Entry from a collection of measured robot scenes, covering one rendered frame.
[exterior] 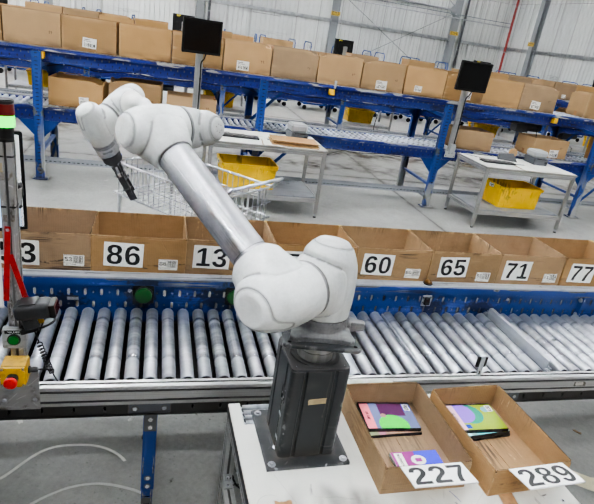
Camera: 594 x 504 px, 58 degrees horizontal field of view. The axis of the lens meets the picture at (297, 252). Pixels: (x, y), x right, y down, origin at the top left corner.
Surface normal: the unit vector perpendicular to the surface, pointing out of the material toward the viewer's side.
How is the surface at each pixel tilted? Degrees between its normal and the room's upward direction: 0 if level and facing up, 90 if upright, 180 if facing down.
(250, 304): 92
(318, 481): 0
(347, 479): 0
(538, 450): 88
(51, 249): 91
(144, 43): 90
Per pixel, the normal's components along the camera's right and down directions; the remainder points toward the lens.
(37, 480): 0.15, -0.91
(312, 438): 0.25, 0.40
